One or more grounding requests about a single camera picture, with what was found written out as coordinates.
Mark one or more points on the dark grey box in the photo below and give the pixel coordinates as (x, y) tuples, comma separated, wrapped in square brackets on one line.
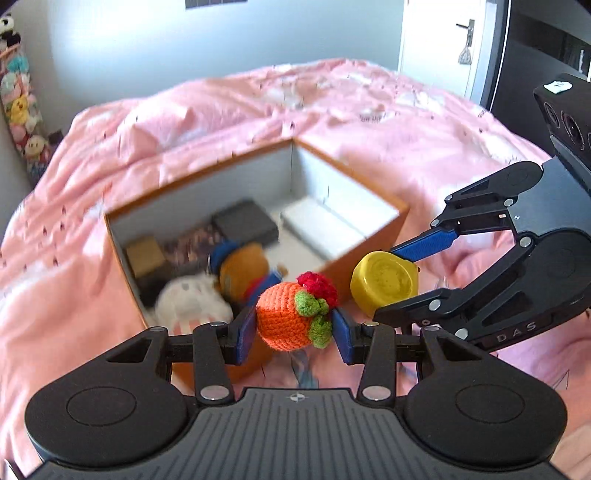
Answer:
[(244, 221)]

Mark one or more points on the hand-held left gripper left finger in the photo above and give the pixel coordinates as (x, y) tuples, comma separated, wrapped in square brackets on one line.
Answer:
[(247, 334)]

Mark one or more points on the pink blanket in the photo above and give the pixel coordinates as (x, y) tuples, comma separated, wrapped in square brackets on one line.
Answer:
[(92, 258)]

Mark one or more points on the white flat box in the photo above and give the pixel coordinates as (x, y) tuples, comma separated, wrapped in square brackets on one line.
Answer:
[(318, 226)]

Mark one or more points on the white plush toy pink stripes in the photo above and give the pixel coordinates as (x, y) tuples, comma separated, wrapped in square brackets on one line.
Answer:
[(189, 300)]

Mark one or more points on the brown teddy bear blue hat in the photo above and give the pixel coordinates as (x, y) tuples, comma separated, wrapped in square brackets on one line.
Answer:
[(242, 272)]

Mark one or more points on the orange cardboard box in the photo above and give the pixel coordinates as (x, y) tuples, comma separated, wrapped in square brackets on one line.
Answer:
[(369, 230)]

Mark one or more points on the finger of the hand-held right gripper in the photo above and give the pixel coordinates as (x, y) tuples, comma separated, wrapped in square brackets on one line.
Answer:
[(425, 244), (489, 286)]

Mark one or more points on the yellow round lid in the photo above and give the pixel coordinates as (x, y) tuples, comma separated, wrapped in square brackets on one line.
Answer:
[(383, 281)]

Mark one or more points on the orange crochet fruit toy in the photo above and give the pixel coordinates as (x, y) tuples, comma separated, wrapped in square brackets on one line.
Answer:
[(284, 316)]

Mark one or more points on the row of hanging plush toys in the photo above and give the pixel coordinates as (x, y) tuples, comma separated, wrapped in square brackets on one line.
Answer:
[(21, 106)]

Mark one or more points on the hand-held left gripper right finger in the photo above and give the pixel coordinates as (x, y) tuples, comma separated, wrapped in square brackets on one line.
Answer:
[(344, 339)]

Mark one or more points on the white door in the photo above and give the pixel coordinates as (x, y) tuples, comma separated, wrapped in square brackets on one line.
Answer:
[(434, 41)]

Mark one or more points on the dark cabinet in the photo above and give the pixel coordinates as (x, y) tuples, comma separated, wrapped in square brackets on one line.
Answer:
[(531, 46)]

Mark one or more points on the small gold box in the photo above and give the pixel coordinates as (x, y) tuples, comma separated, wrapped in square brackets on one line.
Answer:
[(145, 258)]

